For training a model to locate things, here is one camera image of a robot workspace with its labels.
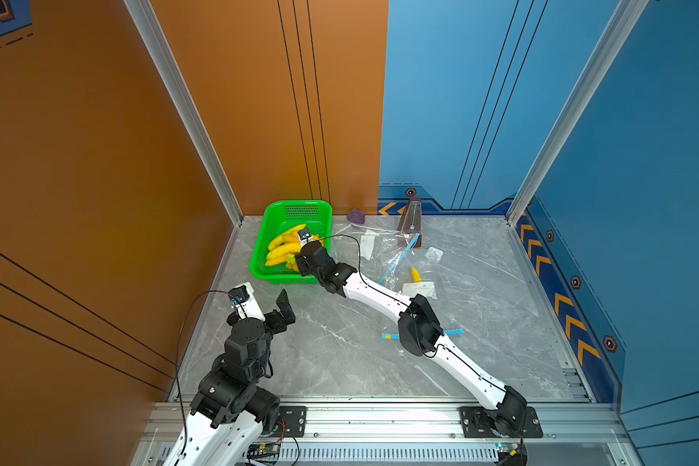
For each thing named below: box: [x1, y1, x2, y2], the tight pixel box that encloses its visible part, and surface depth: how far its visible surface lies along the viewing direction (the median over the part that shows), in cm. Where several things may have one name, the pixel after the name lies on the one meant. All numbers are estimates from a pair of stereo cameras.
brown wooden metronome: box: [397, 197, 423, 248], surface depth 107 cm
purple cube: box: [346, 207, 367, 225], surface depth 118 cm
